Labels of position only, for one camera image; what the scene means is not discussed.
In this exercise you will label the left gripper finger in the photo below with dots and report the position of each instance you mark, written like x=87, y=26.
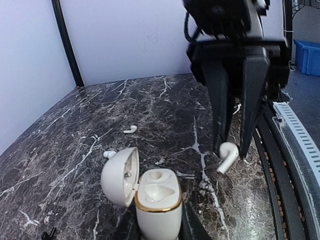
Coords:
x=191, y=227

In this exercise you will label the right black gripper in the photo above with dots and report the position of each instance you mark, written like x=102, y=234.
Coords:
x=218, y=23

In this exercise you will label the beige gold-rimmed charging case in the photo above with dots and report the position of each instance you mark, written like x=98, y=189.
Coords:
x=157, y=194

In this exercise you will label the white stem earbud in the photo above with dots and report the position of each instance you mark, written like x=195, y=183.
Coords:
x=228, y=152
x=133, y=129

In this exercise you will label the blue plastic bin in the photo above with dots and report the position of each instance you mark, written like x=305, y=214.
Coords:
x=307, y=57

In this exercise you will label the white bud earbud right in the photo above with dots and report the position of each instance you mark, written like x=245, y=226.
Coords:
x=109, y=154

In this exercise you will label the black front table rail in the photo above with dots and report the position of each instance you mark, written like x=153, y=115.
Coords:
x=294, y=190

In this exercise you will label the white slotted cable duct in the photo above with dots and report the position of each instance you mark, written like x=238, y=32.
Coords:
x=308, y=146

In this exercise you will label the right black frame post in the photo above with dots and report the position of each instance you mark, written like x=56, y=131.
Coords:
x=67, y=45

